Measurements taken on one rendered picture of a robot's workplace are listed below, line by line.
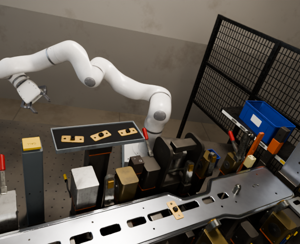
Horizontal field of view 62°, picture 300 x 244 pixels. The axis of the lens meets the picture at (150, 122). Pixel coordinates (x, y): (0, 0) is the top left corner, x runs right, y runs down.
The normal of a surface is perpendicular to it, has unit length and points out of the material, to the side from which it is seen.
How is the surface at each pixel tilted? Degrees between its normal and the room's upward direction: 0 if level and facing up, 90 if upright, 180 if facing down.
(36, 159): 90
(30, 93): 55
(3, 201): 0
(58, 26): 90
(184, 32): 90
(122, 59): 90
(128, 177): 0
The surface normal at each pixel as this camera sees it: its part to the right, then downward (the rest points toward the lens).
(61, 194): 0.21, -0.82
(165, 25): 0.11, 0.57
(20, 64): 0.49, -0.07
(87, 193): 0.43, 0.57
